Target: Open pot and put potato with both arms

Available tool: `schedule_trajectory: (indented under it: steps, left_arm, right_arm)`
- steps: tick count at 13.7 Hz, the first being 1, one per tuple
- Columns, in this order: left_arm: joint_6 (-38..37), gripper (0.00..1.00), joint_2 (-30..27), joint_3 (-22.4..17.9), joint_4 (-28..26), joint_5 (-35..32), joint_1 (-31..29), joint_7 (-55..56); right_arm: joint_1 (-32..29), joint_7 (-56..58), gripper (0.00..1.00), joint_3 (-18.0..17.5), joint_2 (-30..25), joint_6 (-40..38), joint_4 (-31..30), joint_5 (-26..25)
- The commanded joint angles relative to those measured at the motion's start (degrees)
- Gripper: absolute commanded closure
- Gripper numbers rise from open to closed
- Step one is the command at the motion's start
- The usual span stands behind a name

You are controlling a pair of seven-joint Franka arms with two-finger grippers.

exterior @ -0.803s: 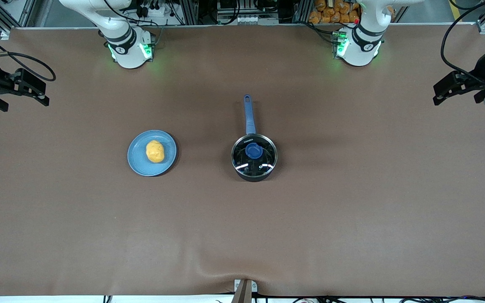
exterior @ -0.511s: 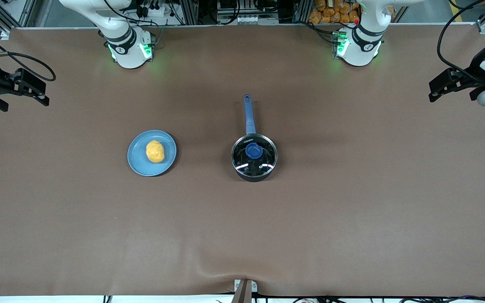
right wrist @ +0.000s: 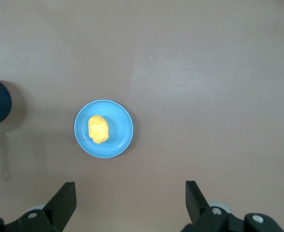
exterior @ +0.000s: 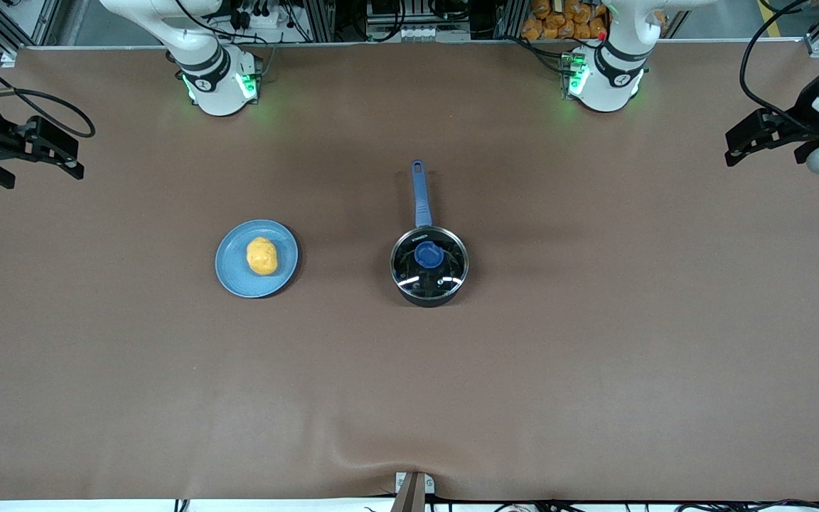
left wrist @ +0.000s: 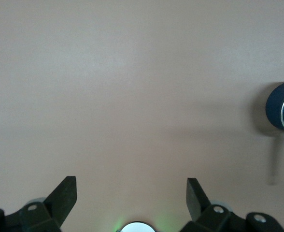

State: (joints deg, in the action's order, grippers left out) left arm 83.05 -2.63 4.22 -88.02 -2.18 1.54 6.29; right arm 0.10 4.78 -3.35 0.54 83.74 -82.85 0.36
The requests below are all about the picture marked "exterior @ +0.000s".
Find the metal bracket with wooden strip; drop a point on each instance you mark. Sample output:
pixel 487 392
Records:
pixel 413 492

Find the bag of orange items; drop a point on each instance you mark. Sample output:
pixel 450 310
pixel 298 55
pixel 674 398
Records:
pixel 559 21

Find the brown table mat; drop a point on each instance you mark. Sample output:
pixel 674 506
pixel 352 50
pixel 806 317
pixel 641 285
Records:
pixel 409 398

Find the blue round plate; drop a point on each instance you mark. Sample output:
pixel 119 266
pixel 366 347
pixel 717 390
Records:
pixel 233 267

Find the white power strip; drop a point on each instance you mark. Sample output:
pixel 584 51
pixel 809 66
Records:
pixel 264 16

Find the glass lid with blue knob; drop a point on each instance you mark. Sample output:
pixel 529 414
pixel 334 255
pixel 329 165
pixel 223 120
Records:
pixel 429 254

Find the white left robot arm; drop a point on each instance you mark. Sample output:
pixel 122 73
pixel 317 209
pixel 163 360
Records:
pixel 612 78

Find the grey control box with plugs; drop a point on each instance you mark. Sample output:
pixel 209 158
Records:
pixel 416 21

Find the yellow potato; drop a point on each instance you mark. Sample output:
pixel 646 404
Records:
pixel 261 256

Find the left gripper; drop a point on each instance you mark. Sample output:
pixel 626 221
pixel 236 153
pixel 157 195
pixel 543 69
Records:
pixel 802 116

